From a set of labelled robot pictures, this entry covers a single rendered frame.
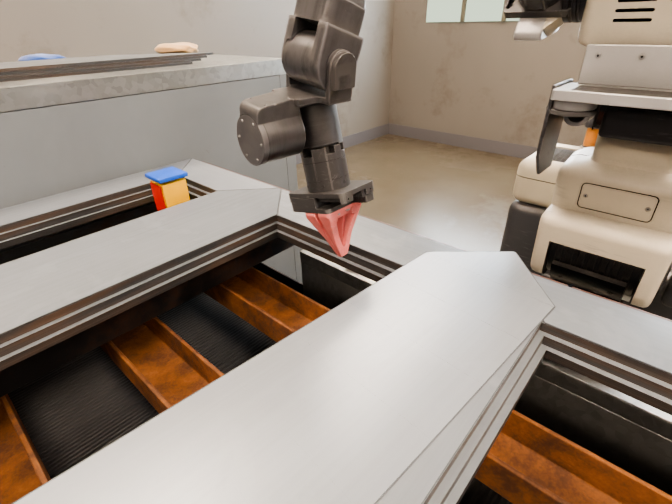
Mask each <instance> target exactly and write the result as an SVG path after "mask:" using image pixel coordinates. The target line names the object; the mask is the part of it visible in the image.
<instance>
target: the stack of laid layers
mask: <svg viewBox="0 0 672 504"><path fill-rule="evenodd" d="M184 179H186V178H184ZM186 183H187V188H188V192H189V197H190V198H191V199H195V198H198V197H201V196H204V195H207V194H210V193H213V192H216V191H215V190H213V189H211V188H208V187H206V186H203V185H201V184H198V183H196V182H193V181H191V180H188V179H186ZM151 201H155V200H154V196H153V192H152V189H151V185H150V183H149V184H146V185H142V186H139V187H135V188H132V189H129V190H125V191H122V192H118V193H115V194H111V195H108V196H104V197H101V198H97V199H94V200H90V201H87V202H83V203H80V204H77V205H73V206H70V207H66V208H63V209H59V210H56V211H52V212H49V213H45V214H42V215H38V216H35V217H31V218H28V219H25V220H21V221H18V222H14V223H11V224H7V225H4V226H0V250H1V249H4V248H8V247H11V246H14V245H17V244H20V243H23V242H26V241H29V240H33V239H36V238H39V237H42V236H45V235H48V234H51V233H54V232H58V231H61V230H64V229H67V228H70V227H73V226H76V225H80V224H83V223H86V222H89V221H92V220H95V219H98V218H101V217H105V216H108V215H111V214H114V213H117V212H120V211H123V210H126V209H130V208H133V207H136V206H139V205H142V204H145V203H148V202H151ZM277 215H278V213H277ZM277 215H275V216H273V217H271V218H268V219H266V220H264V221H262V222H259V223H257V224H255V225H252V226H250V227H248V228H245V229H243V230H241V231H238V232H236V233H234V234H232V235H229V236H227V237H225V238H222V239H220V240H218V241H215V242H213V243H211V244H209V245H206V246H204V247H202V248H199V249H197V250H195V251H192V252H190V253H188V254H185V255H183V256H181V257H179V258H176V259H174V260H172V261H169V262H167V263H165V264H162V265H160V266H158V267H156V268H153V269H151V270H149V271H146V272H144V273H142V274H139V275H137V276H135V277H132V278H130V279H128V280H126V281H123V282H121V283H119V284H116V285H114V286H112V287H109V288H107V289H105V290H103V291H100V292H98V293H96V294H93V295H91V296H89V297H86V298H84V299H82V300H79V301H77V302H75V303H73V304H70V305H68V306H66V307H63V308H61V309H59V310H56V311H54V312H52V313H50V314H47V315H45V316H43V317H40V318H38V319H36V320H33V321H31V322H29V323H26V324H24V325H22V326H20V327H17V328H15V329H13V330H10V331H8V332H6V333H3V334H1V335H0V371H2V370H4V369H6V368H8V367H10V366H12V365H14V364H16V363H18V362H20V361H23V360H25V359H27V358H29V357H31V356H33V355H35V354H37V353H39V352H41V351H43V350H45V349H47V348H49V347H52V346H54V345H56V344H58V343H60V342H62V341H64V340H66V339H68V338H70V337H72V336H74V335H76V334H78V333H81V332H83V331H85V330H87V329H89V328H91V327H93V326H95V325H97V324H99V323H101V322H103V321H105V320H107V319H110V318H112V317H114V316H116V315H118V314H120V313H122V312H124V311H126V310H128V309H130V308H132V307H134V306H136V305H139V304H141V303H143V302H145V301H147V300H149V299H151V298H153V297H155V296H157V295H159V294H161V293H163V292H165V291H168V290H170V289H172V288H174V287H176V286H178V285H180V284H182V283H184V282H186V281H188V280H190V279H192V278H194V277H197V276H199V275H201V274H203V273H205V272H207V271H209V270H211V269H213V268H215V267H217V266H219V265H221V264H223V263H226V262H228V261H230V260H232V259H234V258H236V257H238V256H240V255H242V254H244V253H246V252H248V251H250V250H252V249H254V248H257V247H259V246H261V245H263V244H265V243H267V242H269V241H271V240H273V239H275V238H277V237H278V238H280V239H282V240H284V241H286V242H289V243H291V244H293V245H295V246H298V247H300V248H302V249H304V250H306V251H309V252H311V253H313V254H315V255H318V256H320V257H322V258H324V259H326V260H329V261H331V262H333V263H335V264H337V265H340V266H342V267H344V268H346V269H349V270H351V271H353V272H355V273H357V274H360V275H362V276H364V277H366V278H368V279H371V280H373V281H375V282H377V281H379V280H381V279H382V278H384V277H386V276H387V275H389V274H390V273H392V272H394V271H395V270H397V269H399V268H400V267H402V265H399V264H397V263H394V262H392V261H389V260H387V259H384V258H382V257H379V256H377V255H374V254H372V253H369V252H367V251H364V250H362V249H359V248H357V247H354V246H352V245H349V249H348V253H347V254H346V255H344V256H343V257H338V256H337V254H336V253H335V251H334V250H333V249H332V247H331V246H330V245H329V243H328V242H327V241H326V239H325V238H324V237H323V236H322V235H321V234H320V233H319V232H317V231H315V230H312V229H310V228H307V227H305V226H302V225H300V224H297V223H295V222H292V221H290V220H287V219H285V218H282V217H280V216H277ZM543 358H546V359H548V360H550V361H552V362H555V363H557V364H559V365H561V366H563V367H566V368H568V369H570V370H572V371H574V372H577V373H579V374H581V375H583V376H586V377H588V378H590V379H592V380H594V381H597V382H599V383H601V384H603V385H605V386H608V387H610V388H612V389H614V390H617V391H619V392H621V393H623V394H625V395H628V396H630V397H632V398H634V399H636V400H639V401H641V402H643V403H645V404H648V405H650V406H652V407H654V408H656V409H659V410H661V411H663V412H665V413H667V414H670V415H672V374H669V373H667V372H664V371H662V370H659V369H657V368H655V367H652V366H650V365H647V364H645V363H642V362H640V361H637V360H635V359H632V358H630V357H627V356H625V355H622V354H620V353H617V352H615V351H612V350H610V349H607V348H605V347H602V346H600V345H597V344H595V343H592V342H590V341H588V340H585V339H583V338H580V337H578V336H575V335H573V334H570V333H568V332H565V331H563V330H560V329H558V328H555V327H553V326H550V325H548V324H545V323H544V322H543V321H542V322H541V323H540V324H539V325H538V326H537V327H536V329H535V330H534V331H533V332H532V333H531V334H530V335H529V336H528V337H527V339H526V340H525V341H524V342H523V343H522V344H521V345H520V346H519V347H518V348H517V350H516V351H515V352H514V353H513V354H512V355H511V356H510V357H509V358H508V360H507V361H506V362H505V363H504V364H503V365H502V366H501V367H500V368H499V369H498V371H497V372H496V373H495V374H494V375H493V376H492V377H491V378H490V379H489V381H488V382H487V383H486V384H485V385H484V386H483V387H482V388H481V389H480V390H479V392H478V393H477V394H476V395H475V396H474V397H473V398H472V399H471V400H470V401H469V403H468V404H467V405H466V406H465V407H464V408H463V409H462V410H461V411H460V412H459V414H458V415H457V416H456V417H455V418H454V419H453V420H452V421H451V422H450V423H449V425H448V426H447V427H446V428H445V429H444V430H443V431H442V432H441V433H440V434H439V436H438V437H437V438H436V439H435V440H434V441H433V442H432V443H431V444H430V445H429V447H428V448H427V449H426V450H425V451H424V452H423V453H422V454H421V455H420V456H419V458H418V459H417V460H416V461H415V462H414V463H413V464H412V465H411V466H410V467H409V469H408V470H407V471H406V472H405V473H404V474H403V475H402V476H401V477H400V478H399V480H398V481H397V482H396V483H395V484H394V485H393V486H392V487H391V488H390V489H389V491H388V492H387V493H386V494H385V495H384V496H383V497H382V498H381V499H380V500H379V502H378V503H377V504H459V502H460V501H461V499H462V497H463V495H464V494H465V492H466V490H467V489H468V487H469V485H470V483H471V482H472V480H473V478H474V476H475V475H476V473H477V471H478V470H479V468H480V466H481V464H482V463H483V461H484V459H485V458H486V456H487V454H488V452H489V451H490V449H491V447H492V446H493V444H494V442H495V440H496V439H497V437H498V435H499V434H500V432H501V430H502V428H503V427H504V425H505V423H506V421H507V420H508V418H509V416H510V415H511V413H512V411H513V409H514V408H515V406H516V404H517V403H518V401H519V399H520V397H521V396H522V394H523V392H524V391H525V389H526V387H527V385H528V384H529V382H530V380H531V378H532V377H533V375H534V373H535V372H536V370H537V368H538V366H539V365H540V363H541V361H542V360H543Z"/></svg>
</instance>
